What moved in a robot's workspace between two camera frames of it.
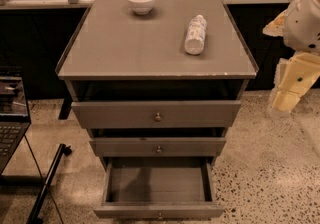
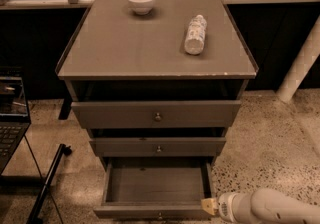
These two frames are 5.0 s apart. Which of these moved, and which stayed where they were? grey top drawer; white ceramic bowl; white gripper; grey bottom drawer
Moved: white gripper
Stayed: white ceramic bowl; grey bottom drawer; grey top drawer
